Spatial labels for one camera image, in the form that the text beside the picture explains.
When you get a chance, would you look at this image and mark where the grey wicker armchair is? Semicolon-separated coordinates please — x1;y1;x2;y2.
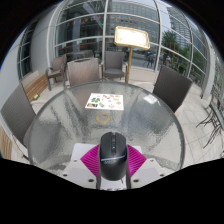
44;54;69;92

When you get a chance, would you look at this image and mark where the green metal folding table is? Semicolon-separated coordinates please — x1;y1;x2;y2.
195;96;224;149

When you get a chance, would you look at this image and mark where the white printed mouse pad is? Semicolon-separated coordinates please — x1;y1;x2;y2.
70;142;145;164

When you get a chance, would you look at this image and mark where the brass table centre ring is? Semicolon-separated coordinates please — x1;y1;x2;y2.
95;112;112;124

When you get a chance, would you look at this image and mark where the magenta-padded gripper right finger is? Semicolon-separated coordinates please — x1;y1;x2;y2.
124;144;166;190

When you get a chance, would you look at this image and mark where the colourful printed menu card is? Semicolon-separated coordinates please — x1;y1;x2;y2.
84;93;125;111

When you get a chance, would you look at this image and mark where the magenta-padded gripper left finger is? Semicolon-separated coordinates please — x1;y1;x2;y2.
62;144;103;191

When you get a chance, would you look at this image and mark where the grey wicker chair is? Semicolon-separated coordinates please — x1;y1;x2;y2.
0;83;38;161
152;64;193;113
102;50;129;82
65;57;103;88

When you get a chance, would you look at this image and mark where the black computer mouse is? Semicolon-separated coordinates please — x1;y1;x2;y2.
98;131;129;183

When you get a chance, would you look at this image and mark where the gold framed menu stand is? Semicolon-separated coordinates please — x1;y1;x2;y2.
113;25;151;84

